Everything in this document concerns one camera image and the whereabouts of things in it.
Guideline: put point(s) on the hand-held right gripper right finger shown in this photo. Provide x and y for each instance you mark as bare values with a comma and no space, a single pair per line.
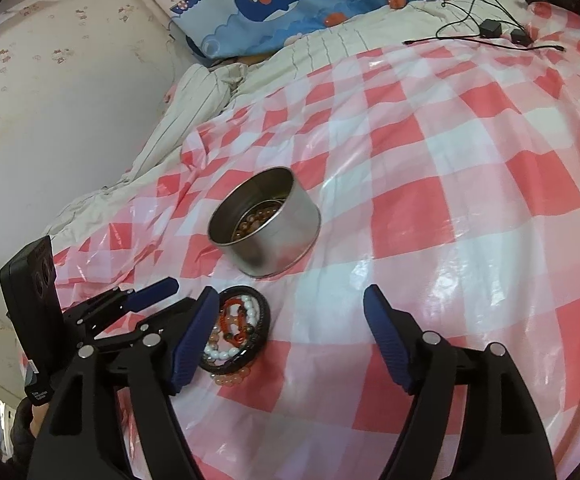
387,340

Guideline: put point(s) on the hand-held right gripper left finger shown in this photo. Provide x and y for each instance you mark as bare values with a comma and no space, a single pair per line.
192,345

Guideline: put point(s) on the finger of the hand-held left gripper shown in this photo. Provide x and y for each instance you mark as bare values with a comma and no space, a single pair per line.
170,317
152,292

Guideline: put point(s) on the round metal tin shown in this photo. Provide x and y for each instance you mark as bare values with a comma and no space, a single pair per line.
280,240

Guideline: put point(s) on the person's left forearm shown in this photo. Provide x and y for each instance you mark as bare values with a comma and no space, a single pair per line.
20,440

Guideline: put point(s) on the red white checkered plastic cloth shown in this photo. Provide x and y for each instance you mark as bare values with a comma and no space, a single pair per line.
420,185

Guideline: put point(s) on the blue whale print pillow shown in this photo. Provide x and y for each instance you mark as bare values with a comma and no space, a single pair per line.
270,0

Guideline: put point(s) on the small black adapter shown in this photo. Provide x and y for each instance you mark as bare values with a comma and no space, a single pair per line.
521,37
490,27

